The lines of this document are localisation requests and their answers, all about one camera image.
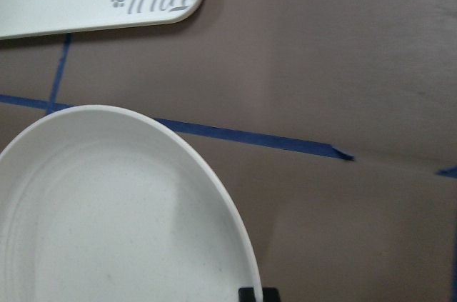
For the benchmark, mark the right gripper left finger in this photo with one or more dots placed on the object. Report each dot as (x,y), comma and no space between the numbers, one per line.
(246,294)

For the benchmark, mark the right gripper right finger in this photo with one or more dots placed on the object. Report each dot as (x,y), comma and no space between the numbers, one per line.
(270,294)

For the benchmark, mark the cream round plate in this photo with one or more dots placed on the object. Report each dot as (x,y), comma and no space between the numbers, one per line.
(100,203)

